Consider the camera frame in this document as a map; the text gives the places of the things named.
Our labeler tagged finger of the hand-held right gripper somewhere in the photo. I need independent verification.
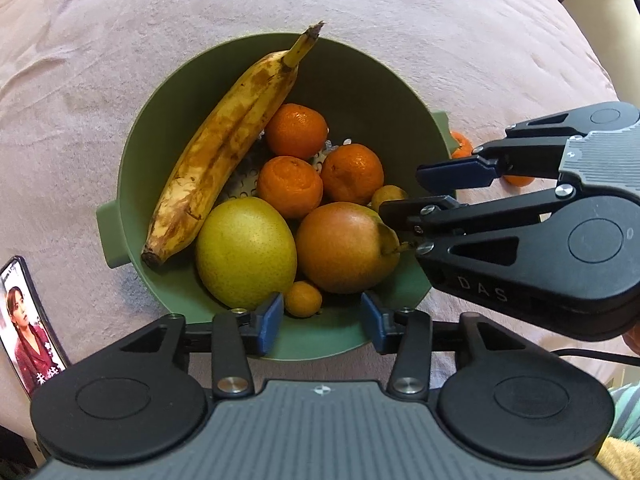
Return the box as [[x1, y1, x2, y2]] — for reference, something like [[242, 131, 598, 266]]
[[379, 187, 576, 264], [417, 110, 586, 188]]

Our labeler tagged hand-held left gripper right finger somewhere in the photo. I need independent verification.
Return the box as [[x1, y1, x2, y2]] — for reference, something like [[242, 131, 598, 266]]
[[360, 291, 532, 403]]

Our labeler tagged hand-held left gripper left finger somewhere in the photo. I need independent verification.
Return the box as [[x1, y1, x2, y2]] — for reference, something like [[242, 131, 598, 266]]
[[119, 291, 286, 401]]

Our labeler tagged small kumquat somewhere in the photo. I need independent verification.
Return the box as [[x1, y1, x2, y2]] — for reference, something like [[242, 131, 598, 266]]
[[284, 281, 323, 318], [370, 185, 408, 213]]

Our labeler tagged red-orange pear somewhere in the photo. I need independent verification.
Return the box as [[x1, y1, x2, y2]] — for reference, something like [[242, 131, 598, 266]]
[[295, 202, 416, 295]]

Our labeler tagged yellow-green pear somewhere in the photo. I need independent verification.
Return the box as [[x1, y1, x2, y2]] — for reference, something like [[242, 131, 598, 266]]
[[195, 197, 298, 310]]

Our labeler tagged green colander bowl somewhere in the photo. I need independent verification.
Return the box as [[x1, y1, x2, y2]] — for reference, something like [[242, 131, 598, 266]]
[[96, 32, 451, 362]]

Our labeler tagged spotted ripe banana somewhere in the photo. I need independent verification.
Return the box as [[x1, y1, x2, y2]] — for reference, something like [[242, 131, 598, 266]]
[[141, 21, 326, 267]]

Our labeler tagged person's striped clothing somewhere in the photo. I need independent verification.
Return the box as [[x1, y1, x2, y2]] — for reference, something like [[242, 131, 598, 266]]
[[611, 384, 640, 443]]

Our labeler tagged yellow towel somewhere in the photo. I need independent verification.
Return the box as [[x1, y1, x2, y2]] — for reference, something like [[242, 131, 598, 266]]
[[597, 437, 640, 480]]

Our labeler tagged smartphone with lit screen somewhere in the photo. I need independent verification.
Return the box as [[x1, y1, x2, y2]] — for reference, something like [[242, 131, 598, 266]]
[[0, 255, 71, 396]]

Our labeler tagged pink fleece blanket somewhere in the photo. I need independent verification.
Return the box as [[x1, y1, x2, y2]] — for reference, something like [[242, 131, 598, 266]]
[[0, 0, 640, 411]]

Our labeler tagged black cable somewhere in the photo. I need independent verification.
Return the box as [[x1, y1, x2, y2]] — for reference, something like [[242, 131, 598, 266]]
[[552, 347, 640, 366]]

